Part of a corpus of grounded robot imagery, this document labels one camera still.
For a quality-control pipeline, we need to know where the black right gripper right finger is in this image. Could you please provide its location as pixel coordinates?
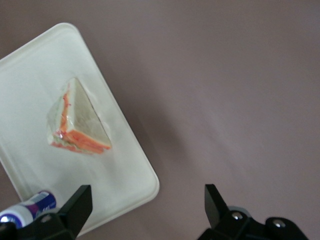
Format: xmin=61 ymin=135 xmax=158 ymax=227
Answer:
xmin=197 ymin=184 xmax=311 ymax=240

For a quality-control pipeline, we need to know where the triangle sandwich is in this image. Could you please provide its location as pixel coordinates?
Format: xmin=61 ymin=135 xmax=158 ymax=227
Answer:
xmin=46 ymin=77 xmax=113 ymax=155

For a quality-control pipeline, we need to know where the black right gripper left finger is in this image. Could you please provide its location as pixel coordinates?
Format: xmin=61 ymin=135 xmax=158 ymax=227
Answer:
xmin=0 ymin=184 xmax=94 ymax=240

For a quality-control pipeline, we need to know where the blue lid cup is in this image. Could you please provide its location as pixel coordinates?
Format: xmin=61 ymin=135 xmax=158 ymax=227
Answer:
xmin=0 ymin=190 xmax=57 ymax=227

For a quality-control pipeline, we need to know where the cream plastic tray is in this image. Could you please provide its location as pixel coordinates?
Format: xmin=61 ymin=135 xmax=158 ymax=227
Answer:
xmin=0 ymin=22 xmax=160 ymax=237

